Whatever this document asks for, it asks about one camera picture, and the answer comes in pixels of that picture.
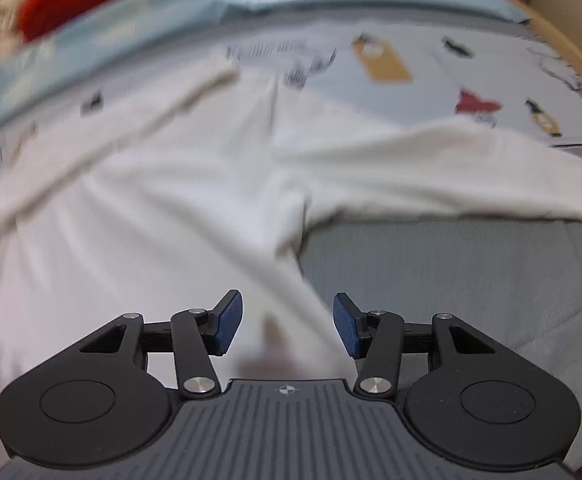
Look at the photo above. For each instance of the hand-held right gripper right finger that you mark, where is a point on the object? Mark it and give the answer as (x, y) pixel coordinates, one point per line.
(347, 325)

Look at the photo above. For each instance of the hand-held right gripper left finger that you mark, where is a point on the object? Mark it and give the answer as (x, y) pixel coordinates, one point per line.
(228, 322)

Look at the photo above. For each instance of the white shirt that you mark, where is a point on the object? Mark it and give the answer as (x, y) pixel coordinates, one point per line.
(161, 210)

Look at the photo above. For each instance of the grey bed mattress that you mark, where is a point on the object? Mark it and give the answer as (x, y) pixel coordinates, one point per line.
(436, 270)

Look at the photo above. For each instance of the deer printed sheet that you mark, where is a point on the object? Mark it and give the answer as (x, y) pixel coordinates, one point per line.
(411, 80)

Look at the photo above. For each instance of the light blue leaf-print cloth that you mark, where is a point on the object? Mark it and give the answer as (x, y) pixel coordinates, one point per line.
(136, 25)

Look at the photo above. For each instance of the wooden bed frame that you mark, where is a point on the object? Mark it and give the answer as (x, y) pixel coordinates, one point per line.
(571, 45)

